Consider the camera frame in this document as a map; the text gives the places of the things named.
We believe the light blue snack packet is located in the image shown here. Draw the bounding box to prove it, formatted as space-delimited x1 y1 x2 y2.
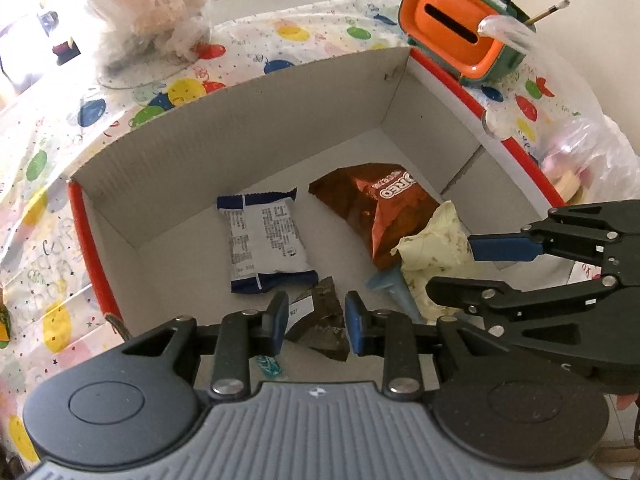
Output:
365 265 426 323

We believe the cream snack packet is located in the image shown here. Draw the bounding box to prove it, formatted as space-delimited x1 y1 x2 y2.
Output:
390 200 473 323

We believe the translucent plastic bag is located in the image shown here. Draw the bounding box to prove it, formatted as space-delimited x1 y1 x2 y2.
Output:
477 14 640 281

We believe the red cardboard box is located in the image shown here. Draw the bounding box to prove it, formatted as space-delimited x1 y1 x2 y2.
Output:
65 42 571 363

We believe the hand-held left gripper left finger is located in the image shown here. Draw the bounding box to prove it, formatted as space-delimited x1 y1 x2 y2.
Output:
122 291 291 402

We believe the orange green desk organizer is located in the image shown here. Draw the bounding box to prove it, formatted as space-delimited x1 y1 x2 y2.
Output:
398 0 538 86

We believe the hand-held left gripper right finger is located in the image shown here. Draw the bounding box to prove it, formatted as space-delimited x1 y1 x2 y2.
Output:
345 291 506 402

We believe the wooden paint brush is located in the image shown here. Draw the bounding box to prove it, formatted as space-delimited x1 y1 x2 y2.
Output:
524 0 571 27

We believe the brown orange cookie bag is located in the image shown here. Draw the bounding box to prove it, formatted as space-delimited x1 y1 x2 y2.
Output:
308 162 441 268

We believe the small teal candy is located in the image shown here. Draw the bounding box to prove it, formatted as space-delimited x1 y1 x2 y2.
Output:
255 355 285 378

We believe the dark brown snack packet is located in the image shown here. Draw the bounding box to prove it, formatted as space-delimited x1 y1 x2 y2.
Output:
285 277 351 363

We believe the blue white snack packet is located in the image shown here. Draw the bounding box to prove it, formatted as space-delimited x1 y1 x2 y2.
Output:
216 187 319 295

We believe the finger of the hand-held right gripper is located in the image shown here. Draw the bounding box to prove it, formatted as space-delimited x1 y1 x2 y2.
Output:
425 275 626 357
467 200 640 273

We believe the balloon print tablecloth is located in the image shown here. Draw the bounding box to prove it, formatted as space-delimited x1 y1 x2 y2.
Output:
0 0 640 466

